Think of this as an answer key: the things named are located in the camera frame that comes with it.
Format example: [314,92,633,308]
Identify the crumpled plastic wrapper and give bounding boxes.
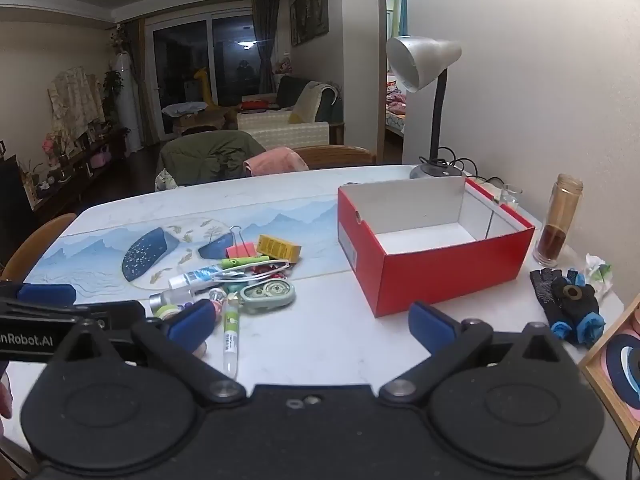
[582,254,615,297]

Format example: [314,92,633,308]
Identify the dark framed wall painting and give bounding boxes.
[290,0,329,47]

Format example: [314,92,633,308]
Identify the black television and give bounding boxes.
[0,155,36,221]

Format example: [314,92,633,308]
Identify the white blue cream tube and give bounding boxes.
[168,265,236,291]

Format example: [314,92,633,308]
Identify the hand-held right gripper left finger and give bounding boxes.
[47,299,247,404]

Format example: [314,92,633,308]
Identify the hanging floral cloth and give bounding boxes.
[47,66,106,138]

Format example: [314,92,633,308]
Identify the small yellow box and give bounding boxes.
[256,234,302,263]

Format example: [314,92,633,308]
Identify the dark wooden sideboard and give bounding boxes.
[15,127,133,211]

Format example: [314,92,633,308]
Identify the green correction tape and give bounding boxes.
[239,280,296,315]

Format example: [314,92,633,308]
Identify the green marker pen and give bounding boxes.
[221,255,271,272]

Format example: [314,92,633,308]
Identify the figurine with pink base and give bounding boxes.
[207,287,228,318]

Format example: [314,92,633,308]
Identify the teal curtain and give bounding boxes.
[386,0,408,41]

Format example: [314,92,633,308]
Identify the pink binder clip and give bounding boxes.
[225,226,258,261]

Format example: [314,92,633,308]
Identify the sliding glass door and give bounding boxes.
[150,10,261,141]

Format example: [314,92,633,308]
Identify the silver desk lamp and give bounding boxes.
[385,35,467,181]

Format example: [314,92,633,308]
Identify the olive green jacket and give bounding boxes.
[156,130,266,191]

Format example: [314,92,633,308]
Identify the potted plant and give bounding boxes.
[102,67,125,126]

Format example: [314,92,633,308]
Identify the yellow giraffe toy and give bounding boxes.
[192,66,221,111]

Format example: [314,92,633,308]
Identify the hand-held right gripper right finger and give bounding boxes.
[379,301,581,406]

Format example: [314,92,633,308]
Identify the pink towel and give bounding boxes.
[243,146,309,177]

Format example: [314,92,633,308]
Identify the red toy keychain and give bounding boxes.
[245,266,287,281]

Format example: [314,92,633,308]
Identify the black lamp cable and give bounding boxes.
[435,147,503,191]

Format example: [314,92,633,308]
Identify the beige sofa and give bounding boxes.
[236,76,345,146]

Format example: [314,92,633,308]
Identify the red shoe box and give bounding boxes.
[336,176,537,318]

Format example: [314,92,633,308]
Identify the white tower air conditioner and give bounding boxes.
[110,52,143,153]

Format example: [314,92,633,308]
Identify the amber glass bottle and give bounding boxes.
[532,173,584,267]

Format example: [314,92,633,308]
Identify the bed with pink bedding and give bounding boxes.
[385,80,408,136]

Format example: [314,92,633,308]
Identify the white pen green label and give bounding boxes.
[221,292,241,378]

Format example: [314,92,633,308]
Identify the small bottle silver cap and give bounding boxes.
[149,290,191,313]

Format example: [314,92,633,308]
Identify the person's left hand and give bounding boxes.
[0,360,13,421]

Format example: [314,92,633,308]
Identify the wooden chair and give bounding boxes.
[292,145,377,170]
[0,212,78,283]

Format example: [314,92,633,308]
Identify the black glove blue fingertips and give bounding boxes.
[530,268,606,346]

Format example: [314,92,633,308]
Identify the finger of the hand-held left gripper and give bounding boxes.
[0,282,77,308]
[70,301,147,348]

